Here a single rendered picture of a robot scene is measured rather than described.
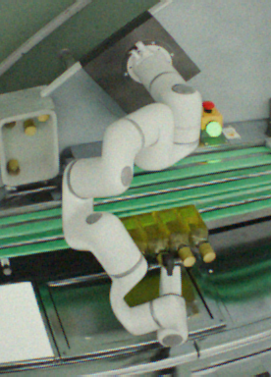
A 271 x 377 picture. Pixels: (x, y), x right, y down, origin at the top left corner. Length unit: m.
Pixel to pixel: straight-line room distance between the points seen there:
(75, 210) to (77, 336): 0.44
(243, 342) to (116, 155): 0.68
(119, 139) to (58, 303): 0.63
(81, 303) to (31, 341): 0.21
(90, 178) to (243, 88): 0.81
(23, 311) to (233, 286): 0.62
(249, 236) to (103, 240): 0.85
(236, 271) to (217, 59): 0.64
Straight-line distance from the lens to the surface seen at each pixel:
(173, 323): 1.57
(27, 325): 1.84
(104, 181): 1.41
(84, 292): 1.93
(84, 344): 1.78
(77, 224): 1.46
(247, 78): 2.10
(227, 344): 1.79
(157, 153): 1.56
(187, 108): 1.60
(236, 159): 1.99
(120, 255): 1.45
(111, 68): 1.85
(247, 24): 2.02
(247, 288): 2.00
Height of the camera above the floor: 2.44
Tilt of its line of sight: 51 degrees down
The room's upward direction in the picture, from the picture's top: 153 degrees clockwise
